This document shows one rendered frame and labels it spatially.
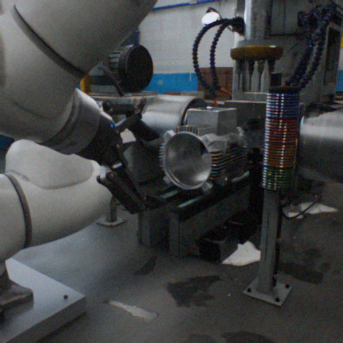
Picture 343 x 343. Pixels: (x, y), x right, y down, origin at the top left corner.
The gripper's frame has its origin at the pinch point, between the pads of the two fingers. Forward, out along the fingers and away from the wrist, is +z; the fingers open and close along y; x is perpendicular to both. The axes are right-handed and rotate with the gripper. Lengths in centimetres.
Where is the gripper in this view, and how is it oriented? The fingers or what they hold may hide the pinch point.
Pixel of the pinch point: (153, 167)
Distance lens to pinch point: 68.7
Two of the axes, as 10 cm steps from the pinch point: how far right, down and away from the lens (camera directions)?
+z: 4.9, 2.7, 8.3
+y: 1.1, 9.2, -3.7
